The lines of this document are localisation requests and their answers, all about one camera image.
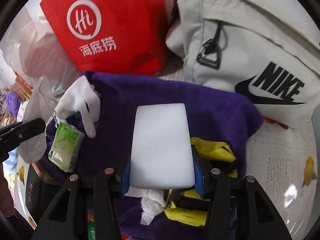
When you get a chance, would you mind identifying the white sponge block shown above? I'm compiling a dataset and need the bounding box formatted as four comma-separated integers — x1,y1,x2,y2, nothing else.
130,103,195,190

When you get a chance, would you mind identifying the white cotton glove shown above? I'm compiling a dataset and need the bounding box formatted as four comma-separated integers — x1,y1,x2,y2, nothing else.
55,75,100,138

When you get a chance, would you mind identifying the white tissue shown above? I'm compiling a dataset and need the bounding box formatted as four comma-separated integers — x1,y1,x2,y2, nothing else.
125,186,167,225

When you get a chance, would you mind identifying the green pocket tissue pack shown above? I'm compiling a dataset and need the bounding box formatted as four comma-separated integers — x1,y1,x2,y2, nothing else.
48,122,85,173

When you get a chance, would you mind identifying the dark green tea tin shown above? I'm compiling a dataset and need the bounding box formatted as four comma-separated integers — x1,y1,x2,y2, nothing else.
25,161,62,224

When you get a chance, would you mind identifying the purple towel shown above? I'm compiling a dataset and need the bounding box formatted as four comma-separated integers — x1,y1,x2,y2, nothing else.
41,71,264,240

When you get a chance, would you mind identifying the red Haidilao paper bag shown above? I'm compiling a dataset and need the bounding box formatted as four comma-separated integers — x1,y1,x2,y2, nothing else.
40,0,169,75

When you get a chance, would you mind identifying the person's left hand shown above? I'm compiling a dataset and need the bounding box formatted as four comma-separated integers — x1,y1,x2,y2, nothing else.
0,164,14,217

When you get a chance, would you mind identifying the yellow black strap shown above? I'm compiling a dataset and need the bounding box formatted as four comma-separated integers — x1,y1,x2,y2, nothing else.
163,136,239,228

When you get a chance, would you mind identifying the grey Nike pouch bag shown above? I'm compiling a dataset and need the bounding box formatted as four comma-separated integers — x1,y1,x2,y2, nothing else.
166,0,319,128

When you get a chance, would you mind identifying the white Miniso plastic bag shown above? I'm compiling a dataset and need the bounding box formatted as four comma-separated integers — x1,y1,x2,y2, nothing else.
0,7,83,164

